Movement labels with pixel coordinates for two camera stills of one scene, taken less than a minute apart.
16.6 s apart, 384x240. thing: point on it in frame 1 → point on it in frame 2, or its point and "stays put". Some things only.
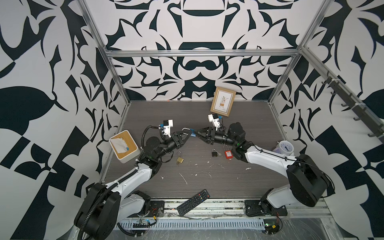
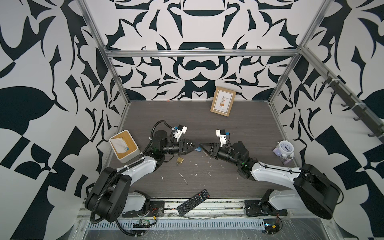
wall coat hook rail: [352, 100] stays put
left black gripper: [177, 141] → [182, 146]
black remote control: [193, 201] stays put
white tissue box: [123, 146] stays put
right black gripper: [211, 136] → [216, 148]
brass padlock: [180, 159] stays put
